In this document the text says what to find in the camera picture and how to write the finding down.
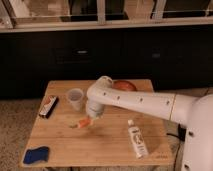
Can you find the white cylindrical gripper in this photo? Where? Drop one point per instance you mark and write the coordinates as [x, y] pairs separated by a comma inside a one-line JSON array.
[[93, 110]]

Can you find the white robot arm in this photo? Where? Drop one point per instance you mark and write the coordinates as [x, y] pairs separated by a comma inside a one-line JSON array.
[[195, 113]]

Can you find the white ceramic cup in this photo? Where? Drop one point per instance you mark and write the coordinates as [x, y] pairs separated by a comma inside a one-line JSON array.
[[75, 98]]

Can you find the orange bowl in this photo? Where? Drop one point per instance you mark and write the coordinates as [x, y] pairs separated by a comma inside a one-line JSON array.
[[124, 85]]

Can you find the white squeeze bottle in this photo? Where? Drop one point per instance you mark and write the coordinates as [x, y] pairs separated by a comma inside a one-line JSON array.
[[137, 140]]

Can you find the blue sponge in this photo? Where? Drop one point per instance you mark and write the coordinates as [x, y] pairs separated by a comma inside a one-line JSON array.
[[35, 155]]

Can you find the dark cabinet with drawers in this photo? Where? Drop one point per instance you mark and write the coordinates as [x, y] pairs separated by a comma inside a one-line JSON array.
[[171, 57]]

